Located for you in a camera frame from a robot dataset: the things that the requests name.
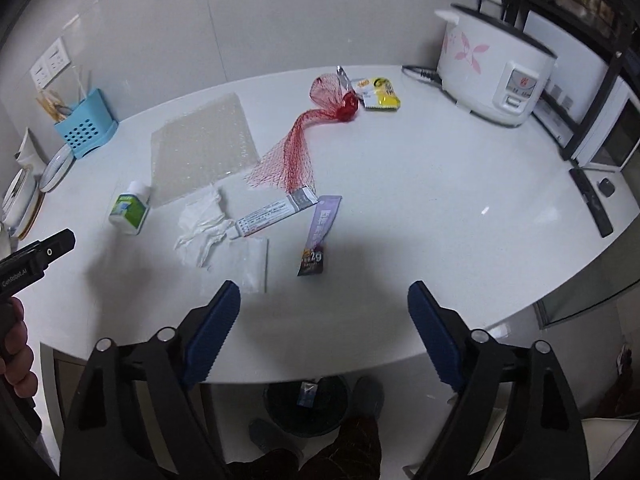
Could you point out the crumpled white tissue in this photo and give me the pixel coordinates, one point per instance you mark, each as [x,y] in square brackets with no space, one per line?
[200,225]

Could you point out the white orange snack packet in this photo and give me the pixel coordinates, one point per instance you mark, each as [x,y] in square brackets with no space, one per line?
[359,85]

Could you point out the yellow snack packet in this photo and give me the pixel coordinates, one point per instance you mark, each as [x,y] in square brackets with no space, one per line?
[382,94]

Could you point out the silver foil wrapper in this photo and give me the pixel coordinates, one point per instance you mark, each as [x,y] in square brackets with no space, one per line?
[343,77]

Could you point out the small black remote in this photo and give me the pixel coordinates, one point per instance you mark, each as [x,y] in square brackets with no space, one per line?
[606,187]

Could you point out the clear bubble wrap sheet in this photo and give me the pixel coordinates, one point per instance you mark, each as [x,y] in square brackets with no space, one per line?
[200,145]

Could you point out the purple sachet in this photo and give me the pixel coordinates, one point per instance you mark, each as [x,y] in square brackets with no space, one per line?
[320,230]

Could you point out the long black remote control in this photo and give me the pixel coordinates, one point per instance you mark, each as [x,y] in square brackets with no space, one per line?
[592,202]

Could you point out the white wall socket panel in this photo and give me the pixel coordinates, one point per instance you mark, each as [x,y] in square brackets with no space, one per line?
[49,61]

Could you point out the white microwave oven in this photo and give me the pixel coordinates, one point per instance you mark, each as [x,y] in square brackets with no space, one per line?
[575,60]

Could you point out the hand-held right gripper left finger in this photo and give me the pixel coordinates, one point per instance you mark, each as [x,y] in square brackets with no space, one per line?
[215,330]

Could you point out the person's left hand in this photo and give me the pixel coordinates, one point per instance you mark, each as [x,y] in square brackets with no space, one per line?
[17,360]

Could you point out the white plate blue rim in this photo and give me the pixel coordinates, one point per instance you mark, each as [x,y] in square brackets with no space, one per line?
[56,169]

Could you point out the white pill bottle green label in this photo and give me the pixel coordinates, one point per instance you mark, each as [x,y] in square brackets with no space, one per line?
[127,210]

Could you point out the blue utensil holder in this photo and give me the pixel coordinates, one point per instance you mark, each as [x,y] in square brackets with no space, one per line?
[85,130]

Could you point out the dark round trash bin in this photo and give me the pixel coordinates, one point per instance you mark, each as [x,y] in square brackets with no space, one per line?
[330,410]

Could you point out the red mesh net bag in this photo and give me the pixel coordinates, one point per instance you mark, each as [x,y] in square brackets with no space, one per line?
[295,145]

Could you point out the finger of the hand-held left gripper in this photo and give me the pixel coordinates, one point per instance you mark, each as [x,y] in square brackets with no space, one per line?
[50,247]

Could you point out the white ointment tube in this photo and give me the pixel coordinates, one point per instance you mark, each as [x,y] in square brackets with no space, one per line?
[270,215]

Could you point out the white rice cooker pink flowers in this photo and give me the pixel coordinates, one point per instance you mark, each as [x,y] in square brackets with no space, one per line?
[480,65]

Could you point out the bunch of wooden chopsticks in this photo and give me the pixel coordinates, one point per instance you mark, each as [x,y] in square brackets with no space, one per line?
[50,105]

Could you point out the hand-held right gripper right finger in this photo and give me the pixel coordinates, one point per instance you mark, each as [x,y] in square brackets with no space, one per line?
[434,335]

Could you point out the dark blue sachet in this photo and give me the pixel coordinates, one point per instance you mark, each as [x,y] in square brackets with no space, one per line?
[308,394]

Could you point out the clear plastic bag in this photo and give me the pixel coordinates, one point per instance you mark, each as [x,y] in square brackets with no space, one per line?
[245,265]

